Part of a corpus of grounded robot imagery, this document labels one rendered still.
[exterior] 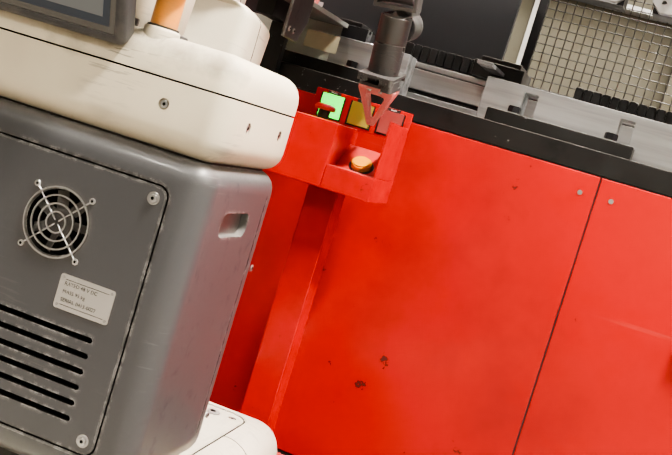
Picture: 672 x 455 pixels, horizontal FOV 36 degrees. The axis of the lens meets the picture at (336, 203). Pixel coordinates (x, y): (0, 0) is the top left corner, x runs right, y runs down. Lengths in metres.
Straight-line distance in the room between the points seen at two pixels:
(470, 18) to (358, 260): 0.91
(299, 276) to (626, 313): 0.62
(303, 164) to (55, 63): 0.75
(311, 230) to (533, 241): 0.43
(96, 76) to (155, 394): 0.36
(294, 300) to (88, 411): 0.79
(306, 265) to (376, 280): 0.22
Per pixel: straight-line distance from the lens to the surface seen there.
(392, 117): 1.98
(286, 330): 1.93
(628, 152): 2.06
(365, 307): 2.09
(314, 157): 1.85
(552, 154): 2.01
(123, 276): 1.16
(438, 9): 2.78
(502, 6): 2.74
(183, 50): 1.15
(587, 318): 2.00
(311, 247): 1.90
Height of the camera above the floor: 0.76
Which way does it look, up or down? 4 degrees down
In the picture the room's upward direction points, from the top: 17 degrees clockwise
